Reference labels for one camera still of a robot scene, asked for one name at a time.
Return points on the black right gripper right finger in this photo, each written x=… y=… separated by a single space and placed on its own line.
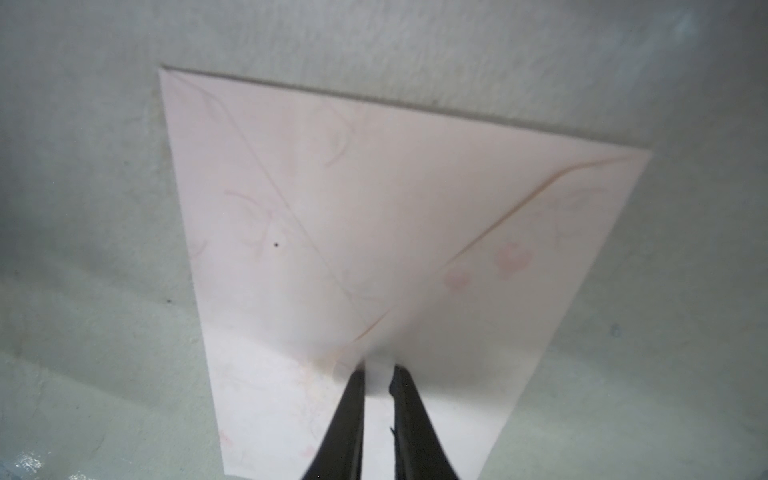
x=418 y=451

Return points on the pink envelope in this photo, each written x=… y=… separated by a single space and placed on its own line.
x=325 y=233

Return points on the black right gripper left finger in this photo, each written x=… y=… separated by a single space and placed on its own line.
x=340 y=454

